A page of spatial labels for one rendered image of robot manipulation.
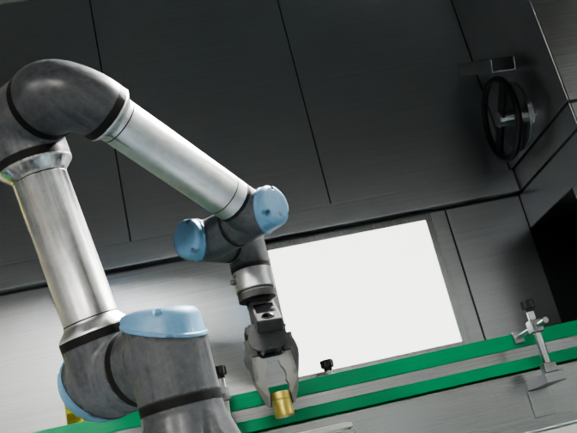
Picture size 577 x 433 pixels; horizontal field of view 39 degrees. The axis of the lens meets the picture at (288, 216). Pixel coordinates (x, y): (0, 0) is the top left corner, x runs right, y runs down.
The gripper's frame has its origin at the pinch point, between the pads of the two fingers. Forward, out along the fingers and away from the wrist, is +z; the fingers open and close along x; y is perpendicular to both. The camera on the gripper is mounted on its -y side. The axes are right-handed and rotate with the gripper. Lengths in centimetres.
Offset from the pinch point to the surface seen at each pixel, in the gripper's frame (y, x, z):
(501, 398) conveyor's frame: 20, -47, 8
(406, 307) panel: 38, -38, -18
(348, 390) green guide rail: 22.3, -16.4, -0.9
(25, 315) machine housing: 43, 49, -36
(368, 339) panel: 38.3, -27.2, -12.8
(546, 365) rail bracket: 9, -54, 4
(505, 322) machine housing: 40, -61, -10
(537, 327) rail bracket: 9, -54, -3
